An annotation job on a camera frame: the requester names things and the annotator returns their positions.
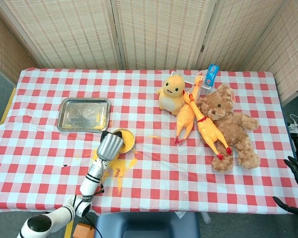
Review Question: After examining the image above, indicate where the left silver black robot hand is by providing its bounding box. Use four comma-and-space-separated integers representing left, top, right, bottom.
96, 130, 126, 162

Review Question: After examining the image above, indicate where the off-white bowl with yellow powder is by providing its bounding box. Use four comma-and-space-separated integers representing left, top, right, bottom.
111, 128, 136, 154

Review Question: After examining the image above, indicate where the stainless steel tray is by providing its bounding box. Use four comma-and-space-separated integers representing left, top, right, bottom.
56, 98, 112, 133

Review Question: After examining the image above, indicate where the spilled yellow powder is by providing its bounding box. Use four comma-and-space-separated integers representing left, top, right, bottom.
93, 147, 140, 194

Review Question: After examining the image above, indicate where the red white checked tablecloth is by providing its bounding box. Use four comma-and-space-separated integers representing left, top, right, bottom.
0, 67, 298, 215

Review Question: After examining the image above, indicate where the yellow plush duck toy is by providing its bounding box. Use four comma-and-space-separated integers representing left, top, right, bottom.
156, 73, 187, 116

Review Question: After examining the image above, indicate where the yellow rubber chicken in net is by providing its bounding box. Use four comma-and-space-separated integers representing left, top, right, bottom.
174, 75, 205, 146

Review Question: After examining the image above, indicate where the brown teddy bear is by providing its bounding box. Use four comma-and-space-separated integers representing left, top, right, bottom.
197, 84, 261, 174

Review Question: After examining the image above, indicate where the navy blue chair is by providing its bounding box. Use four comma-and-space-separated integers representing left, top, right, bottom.
94, 212, 201, 238

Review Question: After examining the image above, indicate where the orange box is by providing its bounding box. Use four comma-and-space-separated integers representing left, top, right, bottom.
73, 222, 96, 238

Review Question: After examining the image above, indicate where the bamboo folding screen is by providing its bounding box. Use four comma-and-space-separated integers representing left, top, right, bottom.
0, 0, 298, 105

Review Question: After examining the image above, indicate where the blue packaging card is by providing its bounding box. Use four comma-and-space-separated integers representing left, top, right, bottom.
203, 63, 221, 87

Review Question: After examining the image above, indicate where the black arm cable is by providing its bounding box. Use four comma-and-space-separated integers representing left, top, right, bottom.
85, 183, 105, 238

